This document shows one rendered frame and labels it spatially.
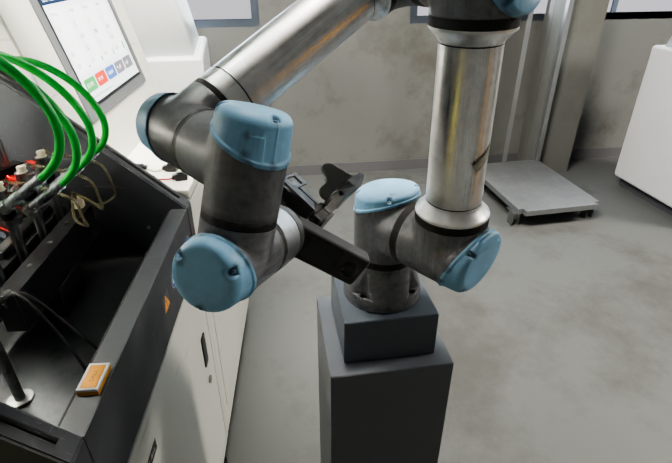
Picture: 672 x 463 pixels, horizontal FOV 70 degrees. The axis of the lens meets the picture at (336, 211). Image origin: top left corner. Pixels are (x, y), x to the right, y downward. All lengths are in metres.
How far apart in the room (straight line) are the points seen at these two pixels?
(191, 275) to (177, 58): 2.08
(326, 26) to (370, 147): 3.05
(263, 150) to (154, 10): 2.10
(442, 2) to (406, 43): 2.87
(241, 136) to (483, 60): 0.35
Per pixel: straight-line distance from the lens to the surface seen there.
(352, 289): 0.92
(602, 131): 4.44
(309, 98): 3.46
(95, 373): 0.81
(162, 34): 2.51
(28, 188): 0.91
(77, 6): 1.56
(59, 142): 0.86
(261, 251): 0.46
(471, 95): 0.67
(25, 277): 1.04
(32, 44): 1.30
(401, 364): 0.97
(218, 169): 0.44
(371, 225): 0.83
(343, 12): 0.64
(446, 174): 0.71
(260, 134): 0.43
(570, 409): 2.11
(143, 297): 0.94
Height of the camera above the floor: 1.50
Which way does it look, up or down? 29 degrees down
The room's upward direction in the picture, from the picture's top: straight up
